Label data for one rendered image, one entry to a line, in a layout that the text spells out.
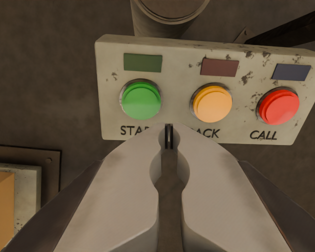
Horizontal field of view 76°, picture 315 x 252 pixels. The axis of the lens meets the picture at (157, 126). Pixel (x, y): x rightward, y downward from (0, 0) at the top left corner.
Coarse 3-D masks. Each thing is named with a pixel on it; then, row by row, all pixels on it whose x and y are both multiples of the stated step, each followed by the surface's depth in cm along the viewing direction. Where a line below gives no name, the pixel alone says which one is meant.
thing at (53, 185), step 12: (0, 144) 79; (0, 156) 79; (12, 156) 79; (24, 156) 80; (36, 156) 80; (48, 156) 80; (60, 156) 82; (48, 168) 81; (60, 168) 83; (48, 180) 82; (48, 192) 83
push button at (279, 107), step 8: (272, 96) 21; (280, 96) 21; (288, 96) 21; (296, 96) 21; (264, 104) 21; (272, 104) 21; (280, 104) 21; (288, 104) 21; (296, 104) 21; (264, 112) 22; (272, 112) 22; (280, 112) 22; (288, 112) 22; (264, 120) 23; (272, 120) 22; (280, 120) 22
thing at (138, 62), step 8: (128, 56) 19; (136, 56) 19; (144, 56) 19; (152, 56) 19; (160, 56) 19; (128, 64) 19; (136, 64) 19; (144, 64) 19; (152, 64) 19; (160, 64) 19
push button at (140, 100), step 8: (128, 88) 20; (136, 88) 19; (144, 88) 19; (152, 88) 20; (128, 96) 20; (136, 96) 20; (144, 96) 20; (152, 96) 20; (128, 104) 20; (136, 104) 20; (144, 104) 20; (152, 104) 20; (160, 104) 21; (128, 112) 21; (136, 112) 21; (144, 112) 21; (152, 112) 21
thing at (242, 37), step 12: (312, 12) 48; (288, 24) 55; (300, 24) 49; (312, 24) 45; (240, 36) 78; (252, 36) 78; (264, 36) 64; (276, 36) 57; (288, 36) 54; (300, 36) 51; (312, 36) 48
